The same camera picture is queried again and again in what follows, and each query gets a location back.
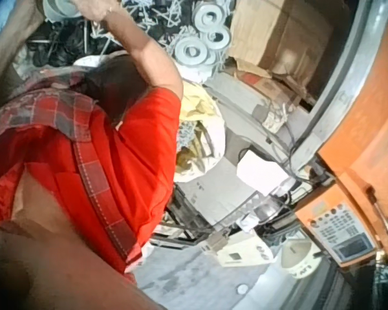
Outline grey machine table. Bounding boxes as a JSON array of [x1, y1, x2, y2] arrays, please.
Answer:
[[173, 157, 264, 229]]

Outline person's right hand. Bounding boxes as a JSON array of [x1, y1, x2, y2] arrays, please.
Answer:
[[73, 0, 114, 21]]

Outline black plastic bags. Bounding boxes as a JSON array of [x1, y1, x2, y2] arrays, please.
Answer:
[[25, 21, 87, 68]]

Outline stack of white plastic discs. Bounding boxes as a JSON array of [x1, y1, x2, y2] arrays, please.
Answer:
[[42, 0, 83, 23]]

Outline large brown cardboard box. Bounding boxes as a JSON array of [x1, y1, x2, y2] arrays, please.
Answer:
[[228, 0, 336, 79]]

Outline grey keypad control panel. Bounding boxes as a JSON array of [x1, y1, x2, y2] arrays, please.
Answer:
[[306, 201, 376, 263]]

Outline black cable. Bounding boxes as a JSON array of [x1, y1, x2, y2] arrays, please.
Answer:
[[264, 121, 313, 183]]

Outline white sack with parts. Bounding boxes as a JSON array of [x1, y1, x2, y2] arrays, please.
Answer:
[[173, 118, 228, 182]]

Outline grey white plastic ring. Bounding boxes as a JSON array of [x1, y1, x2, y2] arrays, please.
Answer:
[[193, 2, 226, 34], [202, 24, 233, 52], [173, 36, 210, 67]]

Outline beige cable connector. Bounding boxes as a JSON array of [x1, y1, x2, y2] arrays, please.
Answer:
[[199, 230, 230, 255]]

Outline white printed tag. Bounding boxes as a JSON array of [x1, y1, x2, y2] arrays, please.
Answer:
[[263, 110, 288, 134]]

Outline yellow plastic bag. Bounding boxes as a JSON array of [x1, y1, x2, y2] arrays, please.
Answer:
[[179, 80, 221, 123]]

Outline flat printed cardboard box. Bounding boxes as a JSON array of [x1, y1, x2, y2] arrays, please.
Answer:
[[234, 70, 313, 109]]

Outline grey curved machine frame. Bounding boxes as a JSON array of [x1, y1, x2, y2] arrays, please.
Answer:
[[290, 0, 388, 171]]

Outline white paper box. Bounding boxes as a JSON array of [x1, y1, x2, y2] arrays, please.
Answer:
[[235, 150, 291, 197]]

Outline orange machine housing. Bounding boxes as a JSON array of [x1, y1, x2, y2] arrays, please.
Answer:
[[294, 17, 388, 269]]

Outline white plastic device box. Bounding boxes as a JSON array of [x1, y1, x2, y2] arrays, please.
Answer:
[[215, 234, 275, 268]]

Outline white cone-shaped cover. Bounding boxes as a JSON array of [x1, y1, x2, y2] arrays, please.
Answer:
[[279, 240, 314, 279]]

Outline metal door handle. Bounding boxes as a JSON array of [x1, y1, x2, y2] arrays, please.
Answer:
[[364, 186, 388, 239]]

